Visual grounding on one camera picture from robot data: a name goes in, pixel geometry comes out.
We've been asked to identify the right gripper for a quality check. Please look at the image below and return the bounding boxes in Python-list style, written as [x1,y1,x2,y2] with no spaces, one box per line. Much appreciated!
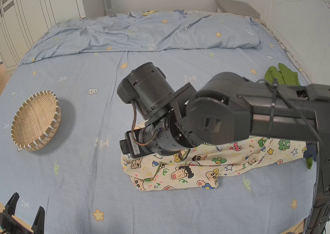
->
[128,122,185,159]

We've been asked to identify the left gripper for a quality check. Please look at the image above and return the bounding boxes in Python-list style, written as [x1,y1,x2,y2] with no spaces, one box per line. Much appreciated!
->
[0,192,46,234]

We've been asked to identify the cream printed pyjama top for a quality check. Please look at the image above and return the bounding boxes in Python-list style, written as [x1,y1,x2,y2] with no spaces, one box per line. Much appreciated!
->
[121,121,308,192]

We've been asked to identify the bed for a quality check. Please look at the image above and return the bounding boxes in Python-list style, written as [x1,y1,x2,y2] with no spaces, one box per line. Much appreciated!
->
[0,0,330,234]

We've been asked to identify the round woven basket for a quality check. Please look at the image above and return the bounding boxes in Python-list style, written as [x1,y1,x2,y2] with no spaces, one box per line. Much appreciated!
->
[11,90,62,152]

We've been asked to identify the dark blue garment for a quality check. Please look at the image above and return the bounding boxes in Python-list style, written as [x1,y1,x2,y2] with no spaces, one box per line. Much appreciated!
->
[303,143,319,162]

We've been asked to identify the pale blue quilt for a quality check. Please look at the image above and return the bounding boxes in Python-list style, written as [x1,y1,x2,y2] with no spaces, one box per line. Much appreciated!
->
[18,9,262,66]

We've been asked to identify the green shorts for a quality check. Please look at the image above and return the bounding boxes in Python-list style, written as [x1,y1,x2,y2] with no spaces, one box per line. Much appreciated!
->
[265,63,314,170]

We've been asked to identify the grey bedside table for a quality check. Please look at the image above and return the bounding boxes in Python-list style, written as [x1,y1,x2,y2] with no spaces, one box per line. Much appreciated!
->
[215,0,261,19]

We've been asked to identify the white wardrobe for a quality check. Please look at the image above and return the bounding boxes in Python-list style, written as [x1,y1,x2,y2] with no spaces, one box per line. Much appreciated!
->
[0,0,86,69]

